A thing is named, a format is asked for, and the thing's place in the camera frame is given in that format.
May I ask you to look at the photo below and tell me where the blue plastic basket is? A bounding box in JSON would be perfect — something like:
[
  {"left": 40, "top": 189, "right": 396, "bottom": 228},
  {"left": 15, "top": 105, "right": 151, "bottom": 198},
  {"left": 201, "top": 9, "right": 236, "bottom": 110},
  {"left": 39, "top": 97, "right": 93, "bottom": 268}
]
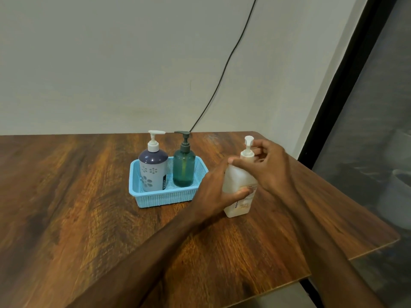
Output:
[{"left": 128, "top": 156, "right": 209, "bottom": 209}]

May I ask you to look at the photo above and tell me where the large translucent bottle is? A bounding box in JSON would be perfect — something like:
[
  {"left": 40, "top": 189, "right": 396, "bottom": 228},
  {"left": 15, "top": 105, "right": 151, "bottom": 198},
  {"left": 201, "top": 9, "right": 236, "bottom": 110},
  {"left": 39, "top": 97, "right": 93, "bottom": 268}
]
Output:
[{"left": 222, "top": 155, "right": 259, "bottom": 219}]

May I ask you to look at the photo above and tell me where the short white pump head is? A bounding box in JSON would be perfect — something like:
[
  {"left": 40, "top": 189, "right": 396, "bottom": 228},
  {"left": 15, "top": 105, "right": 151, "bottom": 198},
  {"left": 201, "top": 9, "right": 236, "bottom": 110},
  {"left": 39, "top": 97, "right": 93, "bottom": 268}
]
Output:
[{"left": 147, "top": 130, "right": 166, "bottom": 154}]

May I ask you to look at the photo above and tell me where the small dark green bottle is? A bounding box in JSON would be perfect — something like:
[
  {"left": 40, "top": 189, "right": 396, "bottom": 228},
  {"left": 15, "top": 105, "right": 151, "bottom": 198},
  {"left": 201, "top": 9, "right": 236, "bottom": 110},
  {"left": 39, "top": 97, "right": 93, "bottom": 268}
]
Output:
[{"left": 173, "top": 150, "right": 196, "bottom": 188}]

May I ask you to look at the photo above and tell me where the person's right forearm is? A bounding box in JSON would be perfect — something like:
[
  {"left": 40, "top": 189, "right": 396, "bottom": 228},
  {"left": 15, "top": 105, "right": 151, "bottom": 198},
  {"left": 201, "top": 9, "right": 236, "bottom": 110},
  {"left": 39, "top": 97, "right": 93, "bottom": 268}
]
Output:
[{"left": 282, "top": 186, "right": 386, "bottom": 308}]

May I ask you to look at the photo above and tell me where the person's left hand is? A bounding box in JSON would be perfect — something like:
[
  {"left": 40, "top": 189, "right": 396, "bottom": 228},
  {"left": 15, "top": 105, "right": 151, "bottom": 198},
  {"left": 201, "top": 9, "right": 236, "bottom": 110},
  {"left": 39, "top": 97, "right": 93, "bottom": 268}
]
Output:
[{"left": 192, "top": 158, "right": 254, "bottom": 222}]

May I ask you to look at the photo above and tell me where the dark green pump head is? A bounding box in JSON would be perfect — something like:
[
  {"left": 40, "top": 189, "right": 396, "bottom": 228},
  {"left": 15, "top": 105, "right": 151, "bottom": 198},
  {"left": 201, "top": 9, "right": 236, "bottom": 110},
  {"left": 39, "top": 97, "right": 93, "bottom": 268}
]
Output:
[{"left": 174, "top": 130, "right": 191, "bottom": 154}]

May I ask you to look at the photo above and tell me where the small purple and white bottle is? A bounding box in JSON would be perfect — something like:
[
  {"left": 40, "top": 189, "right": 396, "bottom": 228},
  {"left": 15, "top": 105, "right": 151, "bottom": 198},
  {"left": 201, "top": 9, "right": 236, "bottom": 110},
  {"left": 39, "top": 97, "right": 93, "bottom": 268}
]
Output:
[{"left": 138, "top": 149, "right": 169, "bottom": 192}]

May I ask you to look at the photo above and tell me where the white plant pot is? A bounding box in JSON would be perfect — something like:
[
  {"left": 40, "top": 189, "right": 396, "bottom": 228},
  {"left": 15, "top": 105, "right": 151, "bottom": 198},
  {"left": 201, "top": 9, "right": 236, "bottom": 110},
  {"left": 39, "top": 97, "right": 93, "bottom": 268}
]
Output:
[
  {"left": 384, "top": 130, "right": 411, "bottom": 171},
  {"left": 377, "top": 169, "right": 411, "bottom": 230}
]

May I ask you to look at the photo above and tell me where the person's left forearm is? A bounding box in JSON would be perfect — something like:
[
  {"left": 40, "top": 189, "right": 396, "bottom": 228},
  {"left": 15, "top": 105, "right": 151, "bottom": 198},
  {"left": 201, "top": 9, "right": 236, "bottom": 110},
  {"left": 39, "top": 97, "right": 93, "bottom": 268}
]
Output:
[{"left": 67, "top": 208, "right": 209, "bottom": 308}]

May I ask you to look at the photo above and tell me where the person's right hand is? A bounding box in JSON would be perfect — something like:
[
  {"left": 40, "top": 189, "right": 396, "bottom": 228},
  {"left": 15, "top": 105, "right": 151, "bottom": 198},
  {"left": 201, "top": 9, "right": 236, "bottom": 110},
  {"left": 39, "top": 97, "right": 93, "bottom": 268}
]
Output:
[{"left": 228, "top": 139, "right": 296, "bottom": 198}]

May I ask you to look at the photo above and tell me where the black cable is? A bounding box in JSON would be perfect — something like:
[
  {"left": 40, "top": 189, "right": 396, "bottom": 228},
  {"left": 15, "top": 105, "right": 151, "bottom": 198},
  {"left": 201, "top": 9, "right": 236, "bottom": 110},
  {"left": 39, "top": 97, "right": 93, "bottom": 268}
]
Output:
[{"left": 189, "top": 0, "right": 259, "bottom": 133}]

